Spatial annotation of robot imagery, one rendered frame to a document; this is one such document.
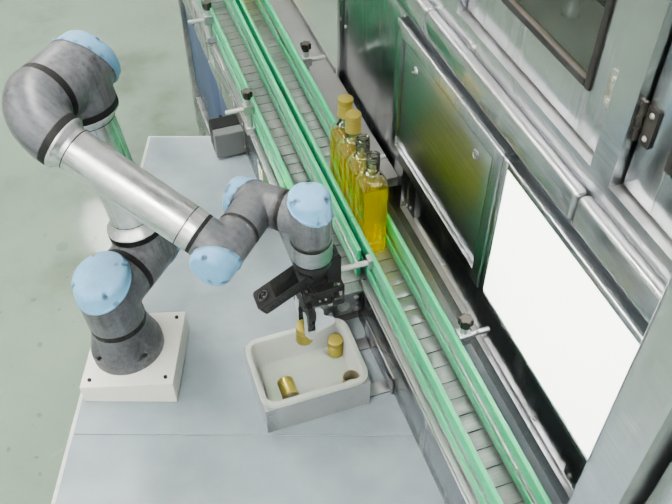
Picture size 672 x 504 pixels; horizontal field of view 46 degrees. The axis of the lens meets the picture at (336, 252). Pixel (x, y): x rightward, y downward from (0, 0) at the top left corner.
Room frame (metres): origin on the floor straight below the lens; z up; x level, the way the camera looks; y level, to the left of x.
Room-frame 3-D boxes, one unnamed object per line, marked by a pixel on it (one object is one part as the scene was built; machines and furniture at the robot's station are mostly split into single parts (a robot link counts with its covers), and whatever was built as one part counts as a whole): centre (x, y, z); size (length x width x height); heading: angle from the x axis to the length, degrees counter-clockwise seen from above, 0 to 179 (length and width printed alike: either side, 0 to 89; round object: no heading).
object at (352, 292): (1.12, -0.01, 0.85); 0.09 x 0.04 x 0.07; 109
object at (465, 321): (0.95, -0.26, 0.94); 0.07 x 0.04 x 0.13; 109
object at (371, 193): (1.26, -0.08, 0.99); 0.06 x 0.06 x 0.21; 20
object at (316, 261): (1.00, 0.04, 1.14); 0.08 x 0.08 x 0.05
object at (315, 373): (0.97, 0.06, 0.80); 0.22 x 0.17 x 0.09; 109
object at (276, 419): (0.98, 0.04, 0.79); 0.27 x 0.17 x 0.08; 109
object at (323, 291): (1.00, 0.04, 1.06); 0.09 x 0.08 x 0.12; 111
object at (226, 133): (1.76, 0.30, 0.79); 0.08 x 0.08 x 0.08; 19
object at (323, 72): (1.93, 0.04, 0.84); 0.95 x 0.09 x 0.11; 19
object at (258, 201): (1.02, 0.14, 1.22); 0.11 x 0.11 x 0.08; 66
